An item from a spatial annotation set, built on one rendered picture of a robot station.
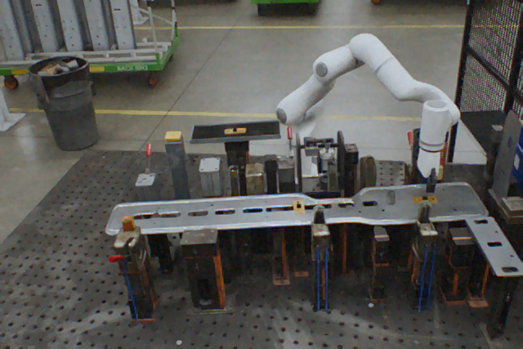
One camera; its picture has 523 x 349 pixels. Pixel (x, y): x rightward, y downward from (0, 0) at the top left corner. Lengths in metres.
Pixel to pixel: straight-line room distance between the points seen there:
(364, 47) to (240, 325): 1.08
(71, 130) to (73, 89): 0.38
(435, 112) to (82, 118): 3.44
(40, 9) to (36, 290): 4.53
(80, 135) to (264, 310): 3.10
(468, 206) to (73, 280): 1.56
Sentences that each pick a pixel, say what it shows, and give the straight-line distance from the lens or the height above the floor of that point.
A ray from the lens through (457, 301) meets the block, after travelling 2.07.
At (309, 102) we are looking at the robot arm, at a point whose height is 1.22.
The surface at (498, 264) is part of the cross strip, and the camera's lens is 1.81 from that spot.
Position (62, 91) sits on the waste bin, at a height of 0.57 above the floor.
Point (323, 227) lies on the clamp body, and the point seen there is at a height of 1.04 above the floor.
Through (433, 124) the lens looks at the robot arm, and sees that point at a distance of 1.82.
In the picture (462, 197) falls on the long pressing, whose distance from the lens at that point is 2.07.
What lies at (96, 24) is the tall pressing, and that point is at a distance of 6.25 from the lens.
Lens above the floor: 2.15
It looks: 30 degrees down
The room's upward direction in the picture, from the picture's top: 4 degrees counter-clockwise
